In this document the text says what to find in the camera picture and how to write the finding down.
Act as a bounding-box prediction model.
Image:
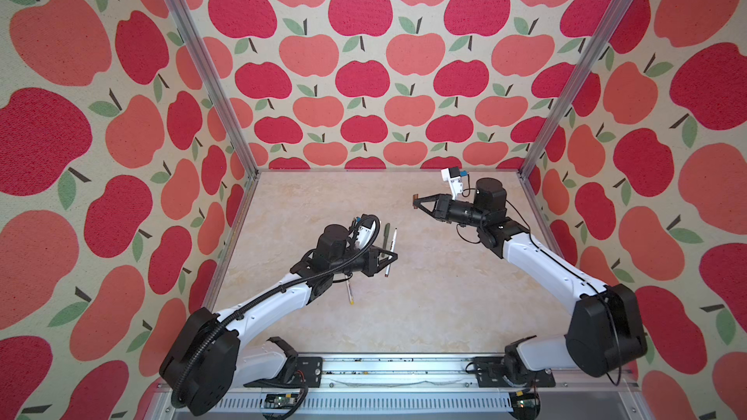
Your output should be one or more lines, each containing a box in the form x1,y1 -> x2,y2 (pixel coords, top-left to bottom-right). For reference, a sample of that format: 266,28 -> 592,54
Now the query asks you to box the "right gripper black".
415,194 -> 486,233

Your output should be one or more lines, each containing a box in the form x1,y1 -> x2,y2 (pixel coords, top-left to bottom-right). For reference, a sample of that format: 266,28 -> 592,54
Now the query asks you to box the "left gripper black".
331,242 -> 399,278

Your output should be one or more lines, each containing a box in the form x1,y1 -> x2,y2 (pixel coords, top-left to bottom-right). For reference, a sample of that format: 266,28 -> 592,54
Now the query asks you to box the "white pen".
345,280 -> 355,305
385,227 -> 398,278

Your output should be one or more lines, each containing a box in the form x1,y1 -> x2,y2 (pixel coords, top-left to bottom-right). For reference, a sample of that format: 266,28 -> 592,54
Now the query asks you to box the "green pen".
381,223 -> 390,250

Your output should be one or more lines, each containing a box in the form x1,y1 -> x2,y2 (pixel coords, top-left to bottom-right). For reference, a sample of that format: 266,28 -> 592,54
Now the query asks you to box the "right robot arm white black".
412,178 -> 648,387

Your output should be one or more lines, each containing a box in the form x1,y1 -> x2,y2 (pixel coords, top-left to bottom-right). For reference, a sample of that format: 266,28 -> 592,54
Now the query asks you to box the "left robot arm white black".
159,215 -> 398,419

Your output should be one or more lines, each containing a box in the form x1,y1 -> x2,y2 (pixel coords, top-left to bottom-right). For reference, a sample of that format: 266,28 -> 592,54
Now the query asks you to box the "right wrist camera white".
441,167 -> 469,200

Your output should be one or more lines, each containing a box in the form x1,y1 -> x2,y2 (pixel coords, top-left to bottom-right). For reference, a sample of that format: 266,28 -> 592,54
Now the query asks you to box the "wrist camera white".
352,215 -> 381,251
441,167 -> 469,200

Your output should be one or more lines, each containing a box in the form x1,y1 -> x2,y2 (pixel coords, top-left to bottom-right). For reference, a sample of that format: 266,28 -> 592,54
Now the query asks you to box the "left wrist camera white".
352,215 -> 381,251

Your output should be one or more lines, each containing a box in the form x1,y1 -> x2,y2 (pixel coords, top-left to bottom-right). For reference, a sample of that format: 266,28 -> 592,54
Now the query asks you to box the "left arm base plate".
244,357 -> 324,389

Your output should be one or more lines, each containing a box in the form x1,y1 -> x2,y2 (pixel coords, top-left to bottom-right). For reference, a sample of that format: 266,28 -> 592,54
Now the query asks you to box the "aluminium frame rail front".
136,352 -> 655,420

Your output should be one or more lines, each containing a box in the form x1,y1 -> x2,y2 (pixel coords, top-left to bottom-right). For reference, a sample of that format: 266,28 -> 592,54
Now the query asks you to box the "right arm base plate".
465,356 -> 556,389

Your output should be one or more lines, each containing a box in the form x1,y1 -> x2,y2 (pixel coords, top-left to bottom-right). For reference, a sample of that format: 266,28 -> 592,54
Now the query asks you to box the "right aluminium frame post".
519,0 -> 633,181

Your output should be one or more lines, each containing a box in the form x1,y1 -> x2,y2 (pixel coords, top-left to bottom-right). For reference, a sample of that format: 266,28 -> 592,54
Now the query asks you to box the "aluminium frame post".
165,0 -> 260,182
519,0 -> 633,181

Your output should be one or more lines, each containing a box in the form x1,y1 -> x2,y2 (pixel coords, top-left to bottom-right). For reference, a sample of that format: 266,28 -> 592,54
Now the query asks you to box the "left aluminium frame post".
165,0 -> 260,182

